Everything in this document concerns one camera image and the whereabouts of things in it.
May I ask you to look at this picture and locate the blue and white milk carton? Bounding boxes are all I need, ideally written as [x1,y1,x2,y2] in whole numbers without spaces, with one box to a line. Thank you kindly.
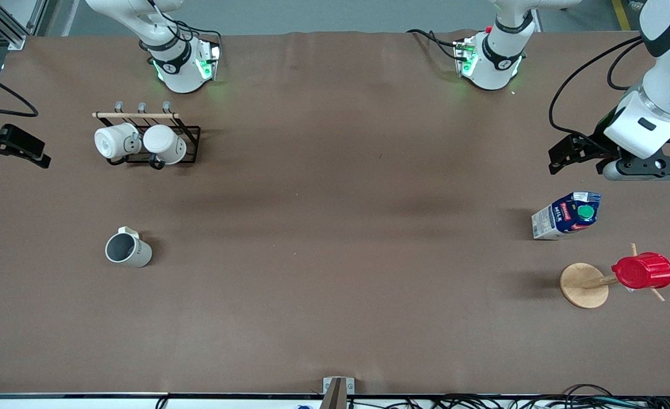
[531,191,601,240]

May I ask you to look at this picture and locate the white mug with grey inside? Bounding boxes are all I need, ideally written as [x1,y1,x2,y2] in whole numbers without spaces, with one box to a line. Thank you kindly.
[105,227,153,269]

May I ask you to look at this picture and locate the red plastic cup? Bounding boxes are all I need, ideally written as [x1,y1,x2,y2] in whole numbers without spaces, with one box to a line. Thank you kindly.
[611,252,670,290]

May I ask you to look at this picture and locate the wooden mug tree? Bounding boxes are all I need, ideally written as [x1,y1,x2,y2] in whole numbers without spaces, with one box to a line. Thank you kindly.
[560,243,670,310]

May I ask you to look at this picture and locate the brown table cover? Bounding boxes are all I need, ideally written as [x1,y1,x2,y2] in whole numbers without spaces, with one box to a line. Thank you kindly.
[0,30,670,396]

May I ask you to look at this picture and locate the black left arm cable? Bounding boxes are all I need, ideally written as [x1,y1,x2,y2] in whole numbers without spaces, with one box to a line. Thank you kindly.
[548,35,645,143]

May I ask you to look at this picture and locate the black wire mug rack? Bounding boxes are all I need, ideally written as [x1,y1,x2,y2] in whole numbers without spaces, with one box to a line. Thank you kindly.
[92,101,201,170]

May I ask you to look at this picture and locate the aluminium frame profile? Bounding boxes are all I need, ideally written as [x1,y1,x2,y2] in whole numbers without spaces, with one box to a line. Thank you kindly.
[0,0,35,51]

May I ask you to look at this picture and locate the black base power cable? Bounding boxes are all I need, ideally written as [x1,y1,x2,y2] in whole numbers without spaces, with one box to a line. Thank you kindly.
[406,28,461,61]

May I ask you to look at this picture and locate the black cable bundle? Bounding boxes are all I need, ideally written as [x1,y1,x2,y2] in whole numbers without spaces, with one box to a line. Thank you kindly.
[426,385,670,409]

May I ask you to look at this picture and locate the silver metal bracket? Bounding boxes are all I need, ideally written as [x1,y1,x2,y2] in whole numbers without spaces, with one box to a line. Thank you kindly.
[321,377,355,409]

